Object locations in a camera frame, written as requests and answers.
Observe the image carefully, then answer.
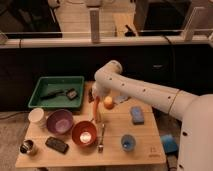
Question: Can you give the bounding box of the purple bowl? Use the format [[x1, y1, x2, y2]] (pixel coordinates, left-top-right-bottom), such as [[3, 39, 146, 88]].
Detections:
[[46, 109, 73, 135]]

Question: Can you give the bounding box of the black handled brush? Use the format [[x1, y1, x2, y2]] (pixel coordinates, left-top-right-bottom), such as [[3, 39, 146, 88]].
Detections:
[[40, 88, 78, 100]]

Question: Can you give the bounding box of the silver fork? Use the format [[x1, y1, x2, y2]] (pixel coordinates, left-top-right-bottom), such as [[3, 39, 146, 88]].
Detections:
[[98, 123, 106, 153]]

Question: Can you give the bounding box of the metal cup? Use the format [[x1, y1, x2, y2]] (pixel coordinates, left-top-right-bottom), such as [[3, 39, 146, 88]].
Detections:
[[19, 140, 37, 156]]

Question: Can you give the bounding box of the white paper cup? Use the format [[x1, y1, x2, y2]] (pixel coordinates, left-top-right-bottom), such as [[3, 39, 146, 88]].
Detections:
[[28, 108, 46, 128]]

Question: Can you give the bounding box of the orange fruit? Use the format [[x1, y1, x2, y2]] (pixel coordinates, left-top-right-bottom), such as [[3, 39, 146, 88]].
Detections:
[[103, 96, 114, 109]]

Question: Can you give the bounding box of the black rectangular phone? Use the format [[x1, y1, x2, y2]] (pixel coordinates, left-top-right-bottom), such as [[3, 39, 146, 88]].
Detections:
[[45, 137, 69, 154]]

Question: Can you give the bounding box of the grey blue cloth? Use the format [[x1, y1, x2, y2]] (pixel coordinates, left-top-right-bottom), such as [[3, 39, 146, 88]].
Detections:
[[114, 95, 130, 104]]

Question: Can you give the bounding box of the blue sponge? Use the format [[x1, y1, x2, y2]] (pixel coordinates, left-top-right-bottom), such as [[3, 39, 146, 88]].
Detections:
[[130, 106, 144, 125]]

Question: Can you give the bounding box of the wooden table board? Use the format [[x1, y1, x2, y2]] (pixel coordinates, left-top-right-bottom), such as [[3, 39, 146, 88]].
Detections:
[[14, 79, 167, 169]]

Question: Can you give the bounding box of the red chili pepper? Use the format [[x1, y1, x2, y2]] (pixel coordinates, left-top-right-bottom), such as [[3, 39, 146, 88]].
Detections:
[[93, 97, 100, 123]]

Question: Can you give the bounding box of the purple grapes bunch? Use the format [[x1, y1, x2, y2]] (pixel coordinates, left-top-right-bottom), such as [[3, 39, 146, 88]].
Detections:
[[88, 88, 94, 103]]

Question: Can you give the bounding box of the small blue cup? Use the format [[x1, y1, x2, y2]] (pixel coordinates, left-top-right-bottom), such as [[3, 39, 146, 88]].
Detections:
[[121, 134, 136, 152]]

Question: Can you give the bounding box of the blue device on floor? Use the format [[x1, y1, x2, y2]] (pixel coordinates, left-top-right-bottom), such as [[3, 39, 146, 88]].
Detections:
[[161, 134, 178, 154]]

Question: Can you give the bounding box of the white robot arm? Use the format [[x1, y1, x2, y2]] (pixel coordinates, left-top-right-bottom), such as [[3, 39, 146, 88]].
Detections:
[[92, 60, 213, 171]]

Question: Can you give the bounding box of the green plastic tray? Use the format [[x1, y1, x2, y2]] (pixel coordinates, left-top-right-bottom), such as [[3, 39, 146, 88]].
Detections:
[[28, 76, 84, 110]]

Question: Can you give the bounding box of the red bowl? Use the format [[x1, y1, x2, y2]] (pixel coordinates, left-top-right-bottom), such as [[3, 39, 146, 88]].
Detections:
[[72, 121, 97, 147]]

